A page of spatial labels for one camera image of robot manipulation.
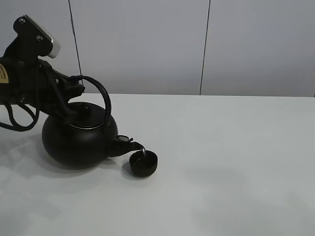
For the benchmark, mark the black teapot with handle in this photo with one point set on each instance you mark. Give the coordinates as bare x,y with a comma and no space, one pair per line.
90,137

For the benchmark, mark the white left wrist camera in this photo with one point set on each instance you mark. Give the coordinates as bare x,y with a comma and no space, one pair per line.
54,42

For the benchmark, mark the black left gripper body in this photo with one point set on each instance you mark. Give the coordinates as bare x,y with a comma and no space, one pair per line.
26,79

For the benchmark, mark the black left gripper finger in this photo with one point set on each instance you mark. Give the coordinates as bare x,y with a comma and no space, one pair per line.
69,87
60,109

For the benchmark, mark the small black teacup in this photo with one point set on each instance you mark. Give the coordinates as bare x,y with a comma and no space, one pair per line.
143,165

